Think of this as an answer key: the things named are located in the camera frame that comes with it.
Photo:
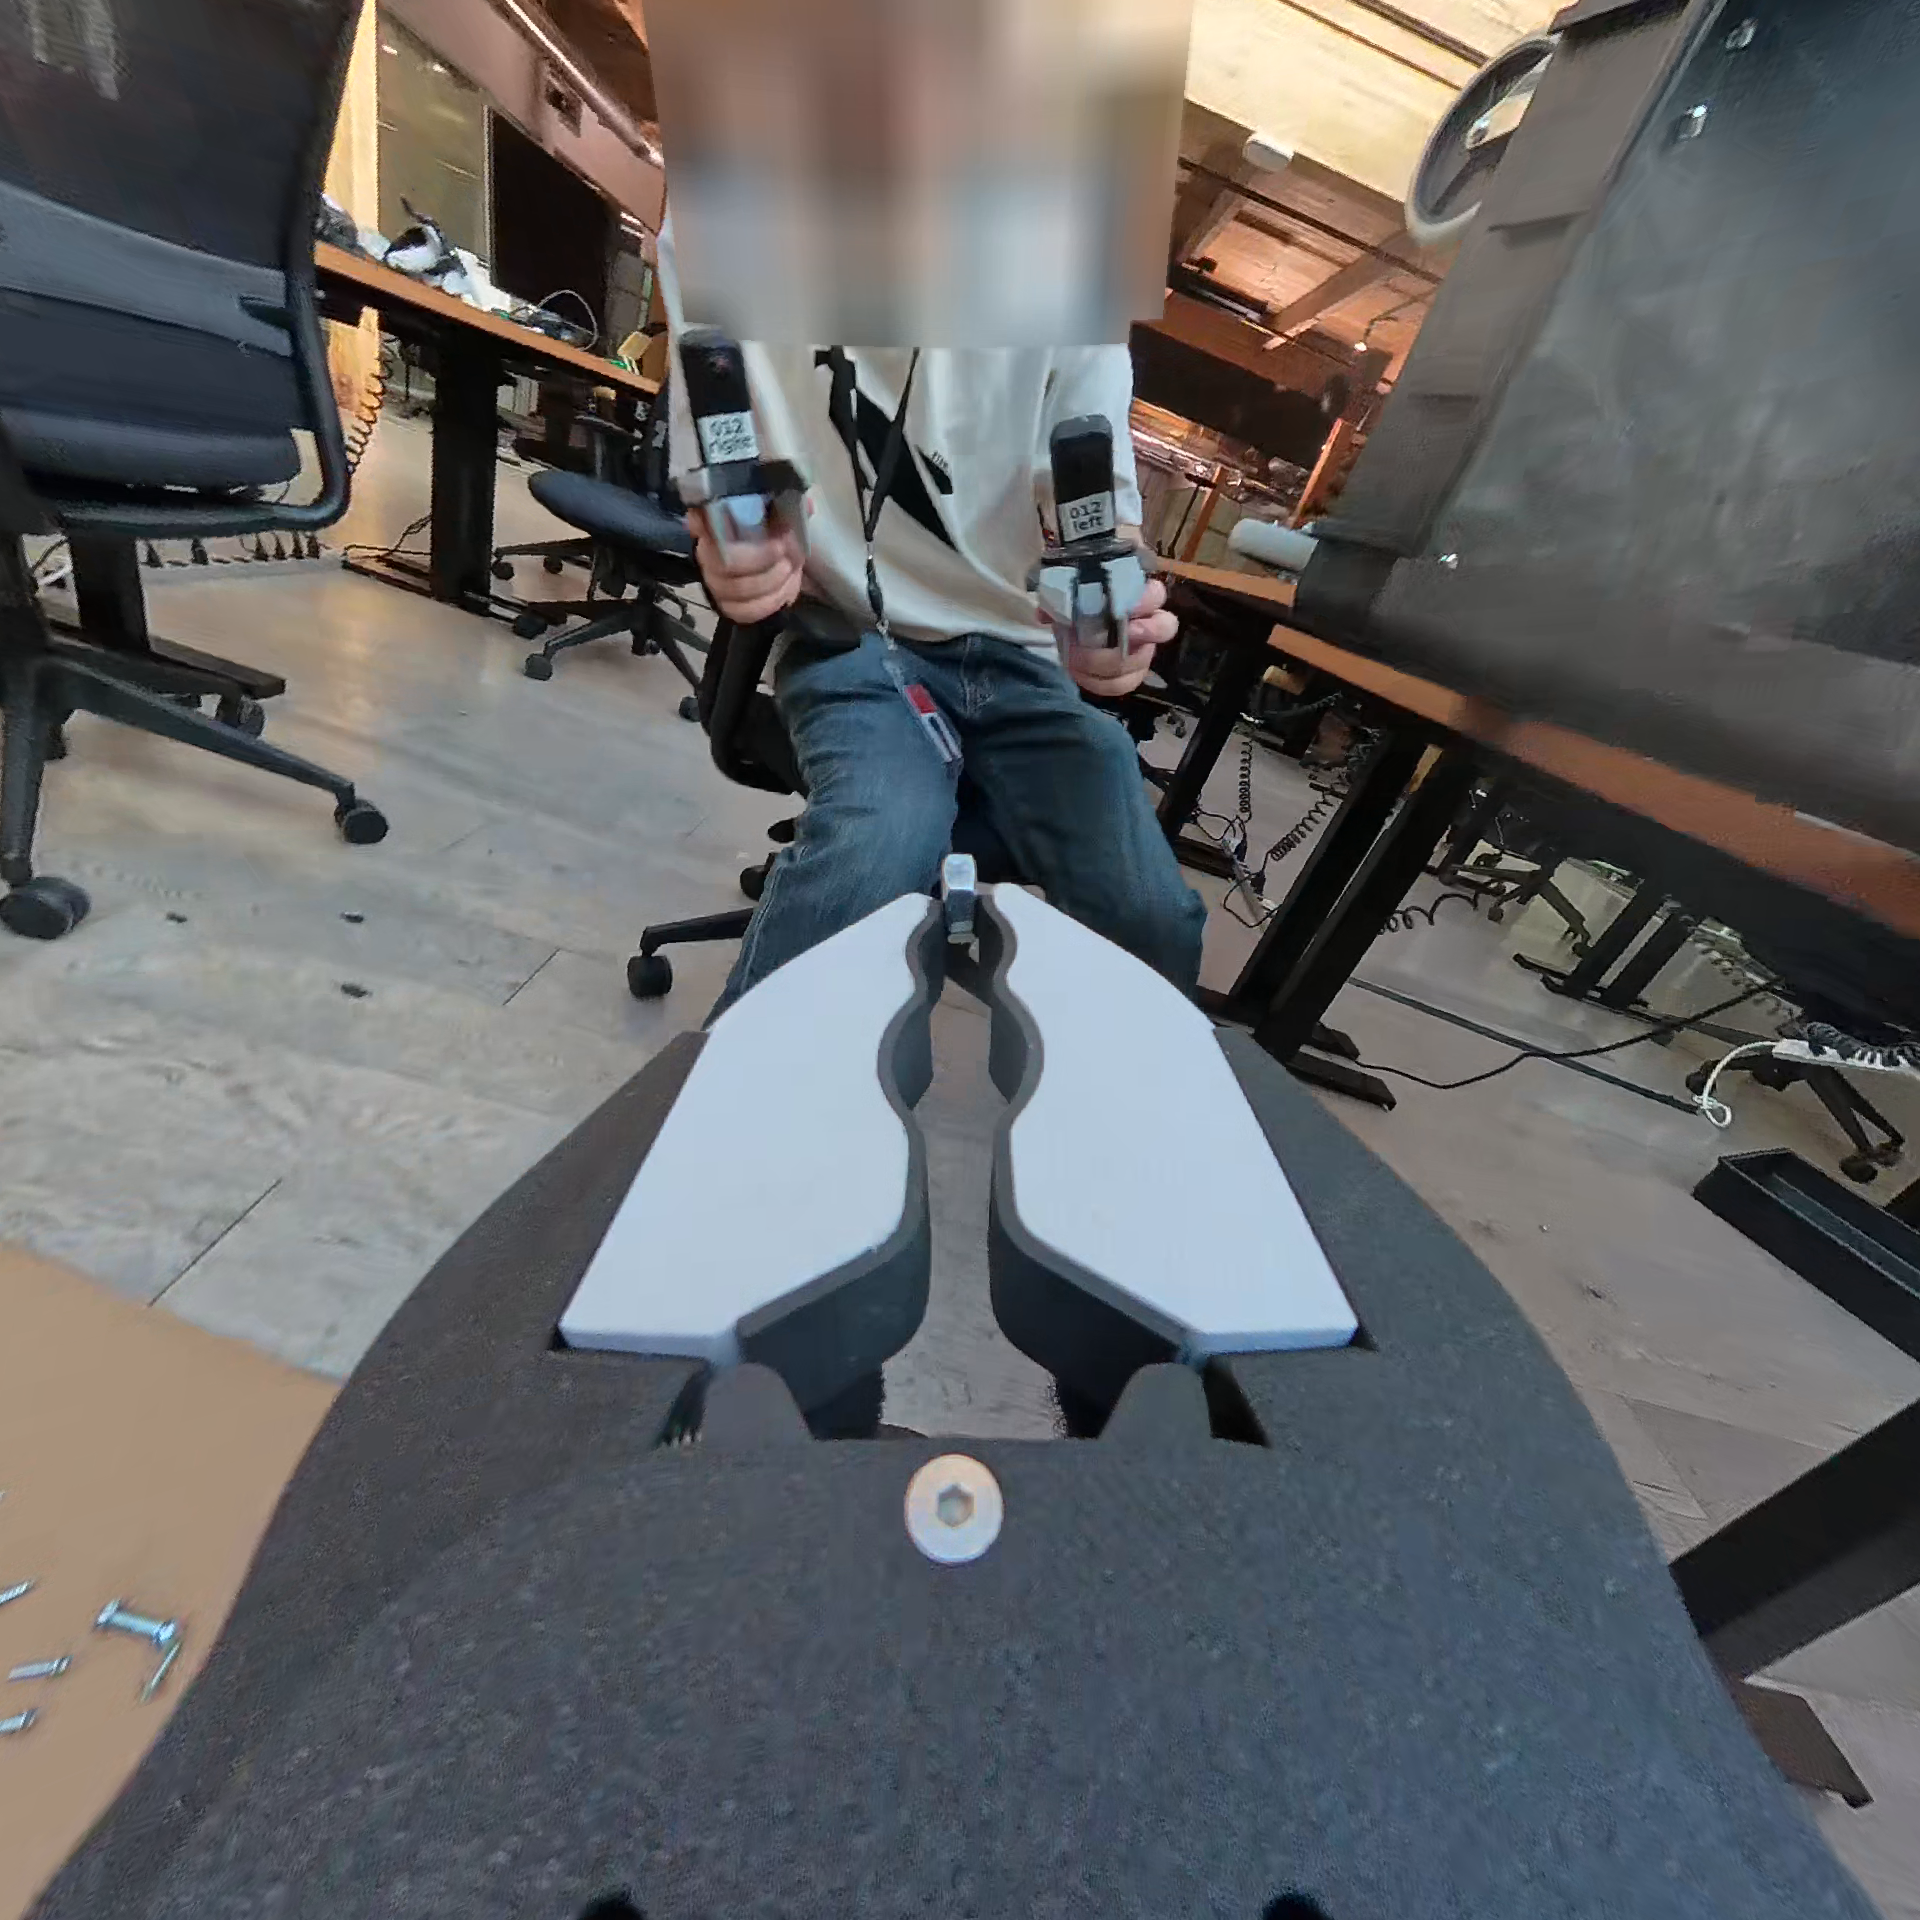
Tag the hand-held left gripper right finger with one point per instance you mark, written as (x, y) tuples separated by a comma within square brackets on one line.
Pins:
[(1152, 1182)]

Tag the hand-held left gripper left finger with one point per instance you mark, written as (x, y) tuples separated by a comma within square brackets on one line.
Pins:
[(765, 1182)]

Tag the black panel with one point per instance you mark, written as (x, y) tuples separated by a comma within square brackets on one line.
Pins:
[(1726, 419)]

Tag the grey top wooden desk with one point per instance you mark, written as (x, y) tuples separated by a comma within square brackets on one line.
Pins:
[(1651, 782)]

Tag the long wooden office desk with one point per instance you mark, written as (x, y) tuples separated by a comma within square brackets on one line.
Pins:
[(457, 434)]

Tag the red id badge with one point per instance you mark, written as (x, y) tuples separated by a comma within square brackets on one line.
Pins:
[(934, 727)]

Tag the white cylinder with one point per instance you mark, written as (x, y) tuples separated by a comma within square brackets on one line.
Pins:
[(1267, 545)]

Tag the brown cardboard sheet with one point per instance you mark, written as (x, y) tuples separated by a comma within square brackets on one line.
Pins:
[(123, 1426)]

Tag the dark swivel chair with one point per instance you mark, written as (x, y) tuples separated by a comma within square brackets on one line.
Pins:
[(607, 510)]

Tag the white power strip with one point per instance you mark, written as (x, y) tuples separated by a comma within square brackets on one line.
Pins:
[(1845, 1054)]

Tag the black mesh office chair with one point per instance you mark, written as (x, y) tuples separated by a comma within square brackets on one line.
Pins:
[(154, 434)]

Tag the black computer monitor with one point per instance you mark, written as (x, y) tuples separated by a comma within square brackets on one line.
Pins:
[(549, 225)]

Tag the white and black gadget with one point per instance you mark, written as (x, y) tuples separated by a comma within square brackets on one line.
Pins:
[(426, 252)]

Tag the round white rimmed disc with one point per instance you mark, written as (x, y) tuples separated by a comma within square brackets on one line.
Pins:
[(1461, 151)]

